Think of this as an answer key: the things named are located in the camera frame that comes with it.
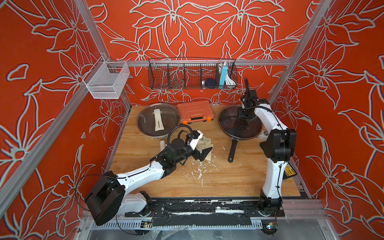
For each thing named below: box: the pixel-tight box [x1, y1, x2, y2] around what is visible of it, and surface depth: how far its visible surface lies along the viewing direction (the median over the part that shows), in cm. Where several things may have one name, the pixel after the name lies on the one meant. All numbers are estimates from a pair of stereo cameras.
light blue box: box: [218, 64, 229, 89], surface depth 90 cm
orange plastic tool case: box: [177, 100, 215, 125], surface depth 112 cm
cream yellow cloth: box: [196, 136, 214, 161], surface depth 96 cm
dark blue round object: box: [205, 78, 217, 89], surface depth 96 cm
